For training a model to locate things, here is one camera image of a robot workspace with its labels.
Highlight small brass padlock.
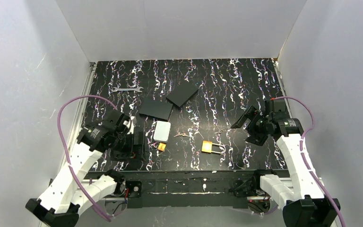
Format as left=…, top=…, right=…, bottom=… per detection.
left=157, top=143, right=166, bottom=152

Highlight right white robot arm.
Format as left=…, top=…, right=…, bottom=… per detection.
left=229, top=96, right=346, bottom=227

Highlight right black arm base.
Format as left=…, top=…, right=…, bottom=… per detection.
left=228, top=180, right=278, bottom=216

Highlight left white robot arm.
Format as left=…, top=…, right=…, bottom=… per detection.
left=25, top=110, right=145, bottom=227

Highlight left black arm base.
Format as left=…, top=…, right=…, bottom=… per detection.
left=104, top=180, right=143, bottom=217

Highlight white rectangular box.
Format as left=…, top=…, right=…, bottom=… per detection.
left=153, top=121, right=171, bottom=143

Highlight black square plate left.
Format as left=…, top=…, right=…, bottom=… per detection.
left=138, top=98, right=173, bottom=121

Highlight black square plate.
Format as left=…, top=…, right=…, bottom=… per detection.
left=166, top=81, right=198, bottom=108
left=138, top=98, right=173, bottom=121

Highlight large brass padlock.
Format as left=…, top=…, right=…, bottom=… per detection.
left=201, top=140, right=226, bottom=155

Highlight silver open-end wrench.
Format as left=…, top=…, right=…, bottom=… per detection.
left=112, top=87, right=144, bottom=93

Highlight black square plate right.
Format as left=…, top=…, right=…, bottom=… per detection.
left=166, top=81, right=198, bottom=108

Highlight aluminium frame rail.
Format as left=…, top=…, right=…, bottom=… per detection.
left=52, top=62, right=97, bottom=175

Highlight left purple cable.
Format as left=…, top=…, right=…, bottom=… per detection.
left=57, top=95, right=122, bottom=223

